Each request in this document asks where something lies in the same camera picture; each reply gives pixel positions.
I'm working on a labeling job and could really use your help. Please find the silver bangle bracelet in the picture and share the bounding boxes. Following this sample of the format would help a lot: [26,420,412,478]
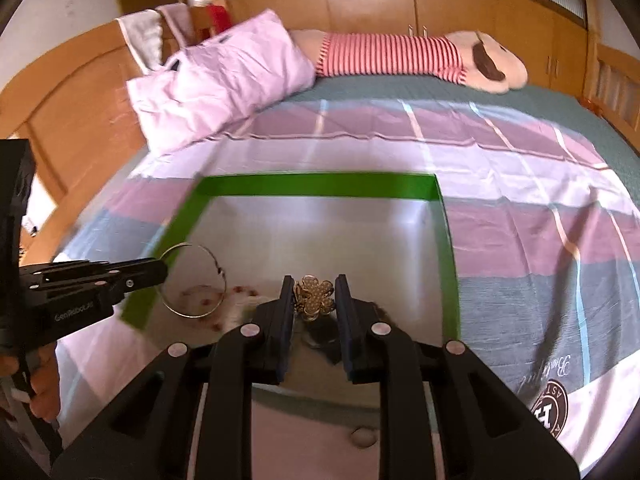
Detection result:
[156,242,228,320]

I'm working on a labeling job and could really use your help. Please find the red bead bracelet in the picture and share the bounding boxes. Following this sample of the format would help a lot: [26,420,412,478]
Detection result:
[184,284,262,334]

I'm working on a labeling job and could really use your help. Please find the gold flower brooch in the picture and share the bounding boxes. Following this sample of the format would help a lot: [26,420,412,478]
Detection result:
[294,275,335,322]

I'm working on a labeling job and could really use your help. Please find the person left hand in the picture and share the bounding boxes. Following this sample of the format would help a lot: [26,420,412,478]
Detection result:
[29,342,61,422]

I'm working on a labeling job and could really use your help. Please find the black wristwatch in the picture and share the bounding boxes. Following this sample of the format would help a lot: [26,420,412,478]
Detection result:
[304,301,392,366]

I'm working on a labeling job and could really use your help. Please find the green cardboard box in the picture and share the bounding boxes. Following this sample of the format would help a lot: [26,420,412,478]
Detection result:
[153,172,460,344]

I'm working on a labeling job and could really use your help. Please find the wooden headboard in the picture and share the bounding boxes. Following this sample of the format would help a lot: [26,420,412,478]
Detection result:
[1,22,145,264]

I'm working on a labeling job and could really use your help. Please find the pink pillow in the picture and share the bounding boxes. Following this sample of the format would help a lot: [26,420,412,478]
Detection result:
[127,9,316,155]

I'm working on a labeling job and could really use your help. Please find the plaid bed sheet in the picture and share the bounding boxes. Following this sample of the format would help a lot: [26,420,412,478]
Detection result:
[58,76,639,474]

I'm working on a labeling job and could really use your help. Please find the white cloth on headboard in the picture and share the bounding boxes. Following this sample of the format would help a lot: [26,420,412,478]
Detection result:
[116,2,195,75]

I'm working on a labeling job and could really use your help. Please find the striped plush toy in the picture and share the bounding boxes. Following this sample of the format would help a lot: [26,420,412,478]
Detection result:
[290,29,528,94]

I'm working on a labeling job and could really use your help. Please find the wooden footboard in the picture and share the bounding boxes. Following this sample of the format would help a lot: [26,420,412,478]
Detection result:
[582,0,639,150]

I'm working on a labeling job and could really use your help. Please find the small black ring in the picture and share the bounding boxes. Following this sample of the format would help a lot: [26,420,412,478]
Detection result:
[348,424,380,450]

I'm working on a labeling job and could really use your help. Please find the wooden wall cabinets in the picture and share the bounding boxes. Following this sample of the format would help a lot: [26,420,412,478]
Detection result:
[227,0,588,96]

